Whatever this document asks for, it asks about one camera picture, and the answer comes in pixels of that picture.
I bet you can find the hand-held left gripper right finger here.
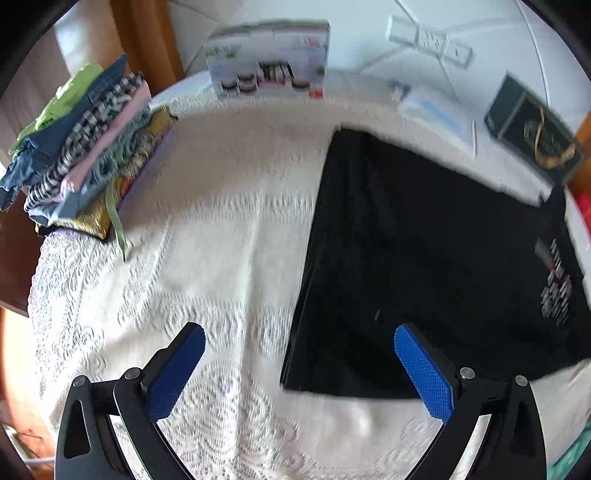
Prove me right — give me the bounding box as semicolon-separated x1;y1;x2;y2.
393;323;548;480

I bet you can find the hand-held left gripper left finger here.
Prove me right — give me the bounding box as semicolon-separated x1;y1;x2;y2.
54;322;207;480

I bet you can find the black printed t-shirt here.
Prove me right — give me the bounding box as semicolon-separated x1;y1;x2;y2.
280;127;591;400

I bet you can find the stack of folded clothes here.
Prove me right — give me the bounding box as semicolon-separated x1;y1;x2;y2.
0;54;179;260

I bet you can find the white lace tablecloth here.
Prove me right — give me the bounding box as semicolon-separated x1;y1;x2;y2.
28;76;591;480

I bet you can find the green cloth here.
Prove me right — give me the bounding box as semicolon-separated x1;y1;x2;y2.
547;440;591;480

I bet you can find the dark brown wooden furniture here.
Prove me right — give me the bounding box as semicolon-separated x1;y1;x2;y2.
0;200;44;317

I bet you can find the red plastic bag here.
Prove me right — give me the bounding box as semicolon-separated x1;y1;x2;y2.
567;179;591;224

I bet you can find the white blue booklet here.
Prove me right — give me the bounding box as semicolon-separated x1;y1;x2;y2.
397;89;477;157

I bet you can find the dark green gift bag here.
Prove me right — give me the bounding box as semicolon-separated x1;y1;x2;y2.
484;73;587;186

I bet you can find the white product box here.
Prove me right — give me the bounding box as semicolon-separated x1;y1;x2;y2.
206;19;332;100

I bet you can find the white single-hole wall socket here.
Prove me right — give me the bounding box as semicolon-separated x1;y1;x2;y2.
443;41;474;68

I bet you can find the white five-hole wall socket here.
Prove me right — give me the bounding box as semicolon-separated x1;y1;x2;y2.
416;28;448;57

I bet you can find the wooden trim post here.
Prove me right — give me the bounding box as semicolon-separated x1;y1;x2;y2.
110;0;186;95

